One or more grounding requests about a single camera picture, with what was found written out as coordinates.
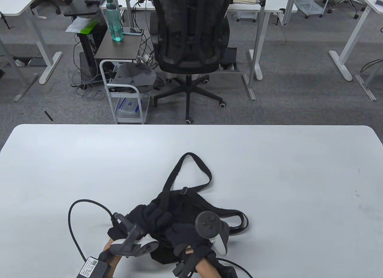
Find tangle of floor cables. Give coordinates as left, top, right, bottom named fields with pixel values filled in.
left=69, top=33, right=105, bottom=100

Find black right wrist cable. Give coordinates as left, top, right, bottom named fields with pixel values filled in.
left=220, top=258, right=252, bottom=278

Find blue and white box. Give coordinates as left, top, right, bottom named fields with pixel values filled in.
left=116, top=97, right=142, bottom=115

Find white wire cart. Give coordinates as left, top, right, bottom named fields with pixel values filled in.
left=295, top=0, right=332, bottom=18

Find white desk with white leg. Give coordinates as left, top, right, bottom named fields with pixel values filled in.
left=329, top=0, right=383, bottom=82

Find black backpack with shoulder straps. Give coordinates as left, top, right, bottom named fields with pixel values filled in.
left=129, top=152, right=249, bottom=265

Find person's left forearm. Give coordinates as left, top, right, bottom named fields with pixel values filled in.
left=102, top=238, right=120, bottom=278

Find black star-base chair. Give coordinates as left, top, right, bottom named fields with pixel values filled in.
left=323, top=0, right=367, bottom=20

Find long white desk aluminium legs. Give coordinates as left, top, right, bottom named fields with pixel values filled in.
left=100, top=0, right=298, bottom=100

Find black swivel chair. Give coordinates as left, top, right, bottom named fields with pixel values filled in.
left=30, top=0, right=62, bottom=15

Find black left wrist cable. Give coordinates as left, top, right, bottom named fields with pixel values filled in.
left=68, top=199, right=114, bottom=259

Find person's right forearm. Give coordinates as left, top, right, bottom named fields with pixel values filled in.
left=194, top=259, right=222, bottom=278

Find black mesh office chair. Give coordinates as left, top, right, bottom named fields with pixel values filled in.
left=150, top=0, right=230, bottom=125

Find white rolling cart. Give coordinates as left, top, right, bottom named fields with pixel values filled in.
left=100, top=59, right=151, bottom=125

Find grey white left hand controller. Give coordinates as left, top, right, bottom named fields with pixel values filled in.
left=108, top=212, right=159, bottom=258

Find grey white right hand controller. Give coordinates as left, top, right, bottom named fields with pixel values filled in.
left=195, top=211, right=230, bottom=256

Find grey white hand controller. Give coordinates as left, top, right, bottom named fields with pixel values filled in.
left=108, top=212, right=159, bottom=258
left=195, top=211, right=230, bottom=256

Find white desk with rounded corner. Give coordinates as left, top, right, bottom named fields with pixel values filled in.
left=0, top=0, right=63, bottom=85

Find person's right hand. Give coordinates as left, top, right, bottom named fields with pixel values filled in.
left=165, top=224, right=216, bottom=262

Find person's left hand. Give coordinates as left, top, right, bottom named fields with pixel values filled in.
left=108, top=204, right=172, bottom=239

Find black standing desk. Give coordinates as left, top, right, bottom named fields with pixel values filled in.
left=64, top=0, right=113, bottom=83

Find aluminium frame foot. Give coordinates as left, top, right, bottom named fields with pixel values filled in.
left=0, top=42, right=39, bottom=102
left=355, top=58, right=383, bottom=101

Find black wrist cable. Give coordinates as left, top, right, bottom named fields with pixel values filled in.
left=68, top=199, right=114, bottom=259
left=220, top=258, right=252, bottom=278

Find teal water bottle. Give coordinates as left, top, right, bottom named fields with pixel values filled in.
left=106, top=0, right=124, bottom=42

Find green packet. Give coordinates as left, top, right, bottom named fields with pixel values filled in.
left=81, top=20, right=100, bottom=35

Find white paper sheet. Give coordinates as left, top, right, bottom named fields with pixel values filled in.
left=65, top=17, right=90, bottom=33

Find grey fabric bag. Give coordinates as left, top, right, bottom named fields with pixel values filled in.
left=110, top=64, right=157, bottom=93

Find small dark side table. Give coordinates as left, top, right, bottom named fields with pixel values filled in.
left=95, top=28, right=142, bottom=61

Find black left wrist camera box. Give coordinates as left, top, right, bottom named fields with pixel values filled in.
left=76, top=256, right=108, bottom=278

